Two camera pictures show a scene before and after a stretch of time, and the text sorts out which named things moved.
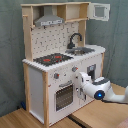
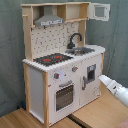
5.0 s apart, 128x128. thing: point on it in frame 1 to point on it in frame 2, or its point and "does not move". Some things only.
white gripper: (83, 79) to (111, 84)
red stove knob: (74, 69) does not move
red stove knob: (56, 76) does not move
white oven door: (63, 97) does not move
